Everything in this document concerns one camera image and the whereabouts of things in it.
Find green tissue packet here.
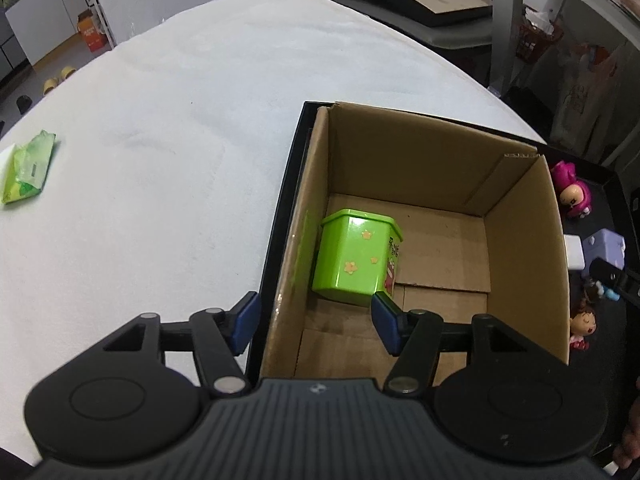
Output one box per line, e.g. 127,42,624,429
1,130,56,205

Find red-haired girl figurine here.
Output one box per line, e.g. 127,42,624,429
570,297,597,351

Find person's hand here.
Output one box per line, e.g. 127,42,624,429
613,401,640,469

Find white power adapter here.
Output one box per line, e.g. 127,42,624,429
564,234,586,271

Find white cloth tablecover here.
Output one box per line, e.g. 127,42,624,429
1,0,535,463

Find black shallow tray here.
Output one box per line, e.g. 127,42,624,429
250,103,637,379

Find brown cardboard box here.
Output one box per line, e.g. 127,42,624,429
250,103,570,379

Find green tin container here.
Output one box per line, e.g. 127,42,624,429
311,208,402,307

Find purple block figurine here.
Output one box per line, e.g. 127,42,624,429
582,229,626,278

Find orange box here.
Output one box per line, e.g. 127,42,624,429
77,10,108,52

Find pink hooded figurine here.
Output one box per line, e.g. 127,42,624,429
551,160,592,218

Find yellow slipper pair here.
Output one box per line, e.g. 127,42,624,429
42,66,77,96

